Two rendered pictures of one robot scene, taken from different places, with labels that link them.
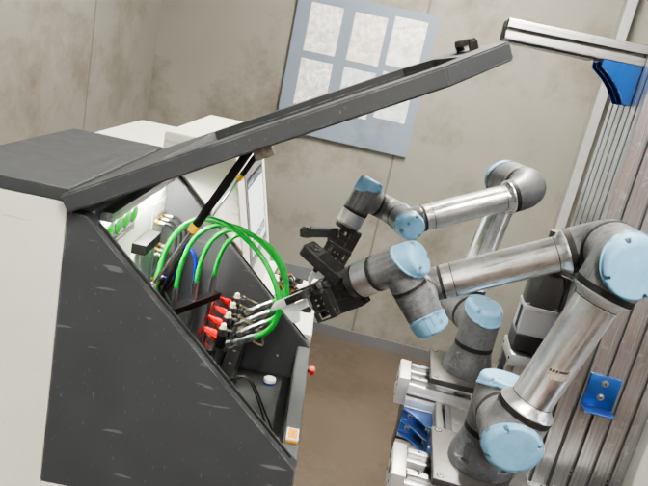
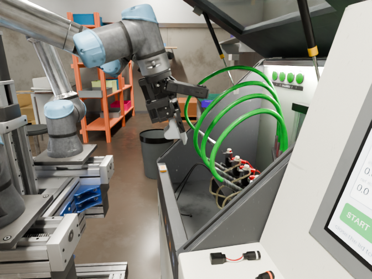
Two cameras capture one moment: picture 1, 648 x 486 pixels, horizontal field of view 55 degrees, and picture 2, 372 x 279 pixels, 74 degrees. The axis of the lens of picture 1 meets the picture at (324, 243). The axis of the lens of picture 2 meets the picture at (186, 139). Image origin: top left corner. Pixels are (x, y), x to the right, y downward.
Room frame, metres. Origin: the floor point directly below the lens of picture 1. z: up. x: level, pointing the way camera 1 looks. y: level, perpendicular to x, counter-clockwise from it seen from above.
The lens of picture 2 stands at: (2.45, -0.09, 1.44)
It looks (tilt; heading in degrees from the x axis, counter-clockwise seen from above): 18 degrees down; 171
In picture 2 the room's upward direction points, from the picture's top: straight up
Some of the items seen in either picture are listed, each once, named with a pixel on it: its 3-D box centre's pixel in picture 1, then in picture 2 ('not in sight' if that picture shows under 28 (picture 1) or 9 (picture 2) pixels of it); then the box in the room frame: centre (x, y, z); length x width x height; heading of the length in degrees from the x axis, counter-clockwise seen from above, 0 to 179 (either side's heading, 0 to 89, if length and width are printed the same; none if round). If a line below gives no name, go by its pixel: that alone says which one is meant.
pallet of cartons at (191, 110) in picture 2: not in sight; (178, 109); (-3.91, 0.74, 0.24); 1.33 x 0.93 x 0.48; 84
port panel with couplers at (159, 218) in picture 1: (158, 249); not in sight; (1.82, 0.49, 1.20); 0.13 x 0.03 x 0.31; 2
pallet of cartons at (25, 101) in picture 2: not in sight; (27, 107); (-4.15, -2.99, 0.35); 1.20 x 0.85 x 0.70; 174
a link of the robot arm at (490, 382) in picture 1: (499, 401); (61, 116); (1.30, -0.46, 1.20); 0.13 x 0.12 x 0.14; 176
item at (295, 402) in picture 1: (291, 418); (169, 210); (1.60, -0.02, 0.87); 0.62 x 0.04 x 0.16; 2
